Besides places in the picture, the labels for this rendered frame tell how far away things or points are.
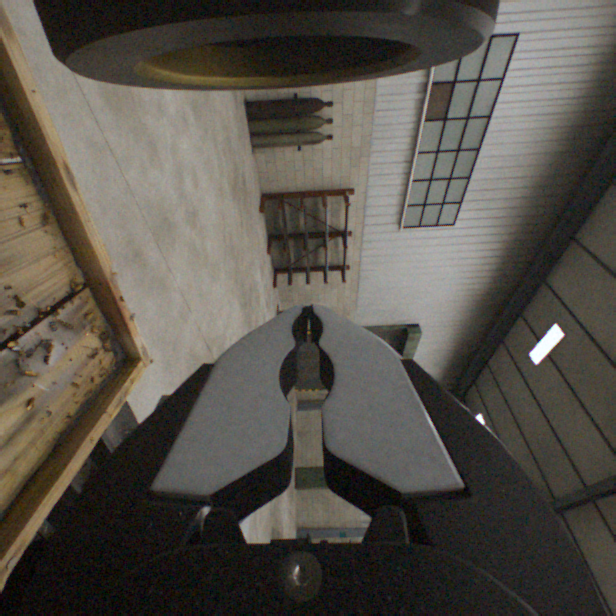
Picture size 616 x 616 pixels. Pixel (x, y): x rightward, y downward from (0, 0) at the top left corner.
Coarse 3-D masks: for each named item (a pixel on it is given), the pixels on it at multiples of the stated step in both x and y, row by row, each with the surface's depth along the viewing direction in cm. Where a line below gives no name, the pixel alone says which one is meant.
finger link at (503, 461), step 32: (416, 384) 8; (448, 416) 7; (448, 448) 7; (480, 448) 7; (480, 480) 6; (512, 480) 6; (416, 512) 6; (448, 512) 6; (480, 512) 6; (512, 512) 6; (544, 512) 5; (448, 544) 5; (480, 544) 5; (512, 544) 5; (544, 544) 5; (512, 576) 5; (544, 576) 5; (576, 576) 5; (544, 608) 4; (576, 608) 4
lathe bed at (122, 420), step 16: (0, 160) 22; (128, 416) 35; (112, 432) 32; (128, 432) 35; (96, 448) 31; (112, 448) 32; (96, 464) 33; (80, 480) 31; (64, 496) 27; (64, 512) 27; (48, 528) 27; (32, 544) 27; (32, 560) 29; (16, 576) 35; (16, 592) 34; (0, 608) 32; (16, 608) 34
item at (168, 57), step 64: (64, 0) 3; (128, 0) 3; (192, 0) 3; (256, 0) 3; (320, 0) 3; (384, 0) 3; (448, 0) 3; (64, 64) 5; (128, 64) 5; (192, 64) 7; (256, 64) 8; (320, 64) 8; (384, 64) 7
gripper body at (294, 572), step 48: (240, 528) 5; (384, 528) 5; (144, 576) 5; (192, 576) 5; (240, 576) 5; (288, 576) 5; (336, 576) 4; (384, 576) 4; (432, 576) 4; (480, 576) 4
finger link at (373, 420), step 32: (320, 320) 11; (320, 352) 10; (352, 352) 10; (384, 352) 9; (352, 384) 8; (384, 384) 8; (352, 416) 7; (384, 416) 7; (416, 416) 7; (352, 448) 7; (384, 448) 7; (416, 448) 7; (352, 480) 7; (384, 480) 6; (416, 480) 6; (448, 480) 6
